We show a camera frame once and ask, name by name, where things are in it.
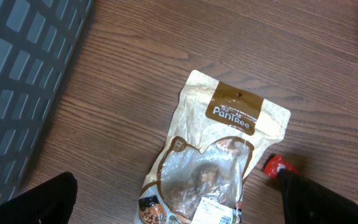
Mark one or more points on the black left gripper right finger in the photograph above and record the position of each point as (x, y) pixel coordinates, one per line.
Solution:
(305, 201)

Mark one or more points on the red snack packet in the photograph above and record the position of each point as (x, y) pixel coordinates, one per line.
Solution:
(275, 164)

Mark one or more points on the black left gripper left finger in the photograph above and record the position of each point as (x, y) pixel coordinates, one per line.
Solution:
(50, 202)

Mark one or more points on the grey plastic mesh basket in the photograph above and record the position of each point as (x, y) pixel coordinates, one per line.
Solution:
(40, 41)

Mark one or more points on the white brown snack bag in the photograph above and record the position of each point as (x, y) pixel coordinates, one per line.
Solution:
(217, 135)

